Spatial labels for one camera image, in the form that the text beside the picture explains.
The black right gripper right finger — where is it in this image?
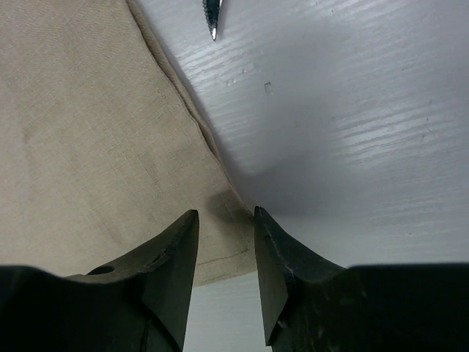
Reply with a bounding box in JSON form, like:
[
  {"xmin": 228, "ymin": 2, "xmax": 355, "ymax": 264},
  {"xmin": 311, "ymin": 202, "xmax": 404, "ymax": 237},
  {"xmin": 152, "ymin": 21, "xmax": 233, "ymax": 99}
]
[{"xmin": 254, "ymin": 207, "xmax": 468, "ymax": 351}]

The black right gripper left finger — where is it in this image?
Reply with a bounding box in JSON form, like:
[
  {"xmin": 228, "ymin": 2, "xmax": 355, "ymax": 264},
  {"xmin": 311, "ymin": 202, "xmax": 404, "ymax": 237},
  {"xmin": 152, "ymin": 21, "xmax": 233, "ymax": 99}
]
[{"xmin": 1, "ymin": 210, "xmax": 199, "ymax": 351}]

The beige cloth napkin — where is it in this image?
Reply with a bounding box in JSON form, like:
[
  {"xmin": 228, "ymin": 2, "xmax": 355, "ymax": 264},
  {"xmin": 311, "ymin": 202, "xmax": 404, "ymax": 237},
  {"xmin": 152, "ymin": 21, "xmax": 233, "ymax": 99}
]
[{"xmin": 1, "ymin": 1, "xmax": 256, "ymax": 285}]

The pink handled knife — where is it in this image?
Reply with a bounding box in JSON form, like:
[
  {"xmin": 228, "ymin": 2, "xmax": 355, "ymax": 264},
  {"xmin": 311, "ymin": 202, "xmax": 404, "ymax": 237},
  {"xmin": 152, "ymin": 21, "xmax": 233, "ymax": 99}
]
[{"xmin": 202, "ymin": 0, "xmax": 223, "ymax": 41}]

